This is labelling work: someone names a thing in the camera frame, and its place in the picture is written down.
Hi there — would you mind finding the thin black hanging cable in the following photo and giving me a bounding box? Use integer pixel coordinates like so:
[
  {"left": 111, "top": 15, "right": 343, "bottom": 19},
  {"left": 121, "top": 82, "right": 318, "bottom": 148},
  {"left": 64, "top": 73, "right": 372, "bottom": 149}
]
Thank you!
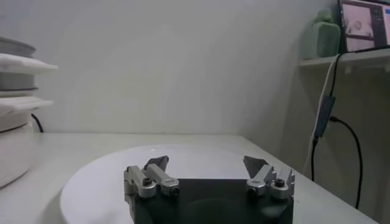
[
  {"left": 310, "top": 136, "right": 319, "bottom": 182},
  {"left": 330, "top": 115, "right": 363, "bottom": 210}
]

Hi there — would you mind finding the cream electric cooker pot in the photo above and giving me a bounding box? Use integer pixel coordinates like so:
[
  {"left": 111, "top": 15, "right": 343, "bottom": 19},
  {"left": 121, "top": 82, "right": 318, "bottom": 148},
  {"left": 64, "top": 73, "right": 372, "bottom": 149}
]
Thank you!
[{"left": 0, "top": 53, "right": 59, "bottom": 189}]

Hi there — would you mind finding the light green appliance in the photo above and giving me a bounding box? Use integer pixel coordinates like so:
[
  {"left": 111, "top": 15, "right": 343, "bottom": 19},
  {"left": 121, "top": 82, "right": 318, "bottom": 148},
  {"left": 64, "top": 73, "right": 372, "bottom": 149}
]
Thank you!
[{"left": 301, "top": 8, "right": 341, "bottom": 60}]

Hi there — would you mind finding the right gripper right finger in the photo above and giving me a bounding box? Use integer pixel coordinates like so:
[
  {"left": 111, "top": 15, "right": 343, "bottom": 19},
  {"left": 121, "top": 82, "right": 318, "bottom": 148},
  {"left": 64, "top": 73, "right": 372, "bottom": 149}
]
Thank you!
[{"left": 243, "top": 155, "right": 296, "bottom": 200}]

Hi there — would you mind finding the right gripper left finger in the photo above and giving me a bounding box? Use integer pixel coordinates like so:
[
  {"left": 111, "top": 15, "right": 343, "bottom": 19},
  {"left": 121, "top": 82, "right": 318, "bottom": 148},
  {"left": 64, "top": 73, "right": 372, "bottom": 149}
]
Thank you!
[{"left": 123, "top": 155, "right": 180, "bottom": 201}]

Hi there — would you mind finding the dark inline adapter box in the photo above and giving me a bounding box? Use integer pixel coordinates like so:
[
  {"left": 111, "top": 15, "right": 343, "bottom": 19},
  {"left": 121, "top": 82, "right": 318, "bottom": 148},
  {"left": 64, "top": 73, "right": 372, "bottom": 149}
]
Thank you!
[{"left": 313, "top": 95, "right": 336, "bottom": 139}]

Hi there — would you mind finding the black framed monitor screen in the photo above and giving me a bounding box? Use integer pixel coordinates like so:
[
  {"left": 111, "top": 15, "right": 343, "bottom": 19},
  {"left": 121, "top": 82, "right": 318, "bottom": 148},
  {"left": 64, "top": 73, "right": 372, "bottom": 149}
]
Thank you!
[{"left": 337, "top": 0, "right": 390, "bottom": 54}]

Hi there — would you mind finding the white desk shelf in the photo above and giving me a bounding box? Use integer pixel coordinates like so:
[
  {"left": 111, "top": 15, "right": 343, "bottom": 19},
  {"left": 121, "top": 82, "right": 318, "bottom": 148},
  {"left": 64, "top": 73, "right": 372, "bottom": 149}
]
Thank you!
[{"left": 297, "top": 47, "right": 390, "bottom": 74}]

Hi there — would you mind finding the black cooker power cord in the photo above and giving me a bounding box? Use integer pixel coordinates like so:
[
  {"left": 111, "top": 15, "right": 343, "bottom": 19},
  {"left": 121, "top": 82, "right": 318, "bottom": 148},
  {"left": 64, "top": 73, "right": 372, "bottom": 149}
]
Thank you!
[{"left": 30, "top": 113, "right": 45, "bottom": 133}]

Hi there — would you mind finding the white round plate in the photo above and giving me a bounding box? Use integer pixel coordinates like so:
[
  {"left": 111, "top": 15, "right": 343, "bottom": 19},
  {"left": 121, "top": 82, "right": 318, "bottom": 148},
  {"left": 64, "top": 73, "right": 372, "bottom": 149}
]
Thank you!
[{"left": 59, "top": 143, "right": 275, "bottom": 224}]

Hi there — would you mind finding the white hanging cable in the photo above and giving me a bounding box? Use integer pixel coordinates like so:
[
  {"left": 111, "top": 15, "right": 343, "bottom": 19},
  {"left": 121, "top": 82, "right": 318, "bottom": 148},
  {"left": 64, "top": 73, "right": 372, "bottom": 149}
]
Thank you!
[{"left": 302, "top": 54, "right": 341, "bottom": 176}]

